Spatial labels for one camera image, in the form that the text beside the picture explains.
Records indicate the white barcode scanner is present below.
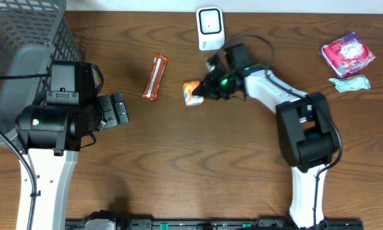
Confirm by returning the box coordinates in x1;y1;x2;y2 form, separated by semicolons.
196;6;225;51

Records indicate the orange tissue pack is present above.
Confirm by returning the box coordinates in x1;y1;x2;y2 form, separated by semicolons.
183;81;204;106

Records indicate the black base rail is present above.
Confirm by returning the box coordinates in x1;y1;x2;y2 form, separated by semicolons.
65;210;364;230

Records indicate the red brown snack bar wrapper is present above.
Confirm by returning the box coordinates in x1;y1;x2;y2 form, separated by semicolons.
142;53;169;101

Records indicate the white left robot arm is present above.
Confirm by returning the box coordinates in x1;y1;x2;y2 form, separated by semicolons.
15;61;129;229

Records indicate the purple red sanitary pad pack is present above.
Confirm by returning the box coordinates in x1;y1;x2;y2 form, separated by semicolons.
319;32;375;79

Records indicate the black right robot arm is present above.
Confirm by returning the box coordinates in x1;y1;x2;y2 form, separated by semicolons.
193;61;342;229

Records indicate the teal green wipes packet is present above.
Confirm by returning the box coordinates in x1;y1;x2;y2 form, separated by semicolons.
329;74;371;93

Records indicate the grey plastic mesh basket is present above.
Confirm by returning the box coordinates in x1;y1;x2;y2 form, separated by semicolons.
0;0;81;141

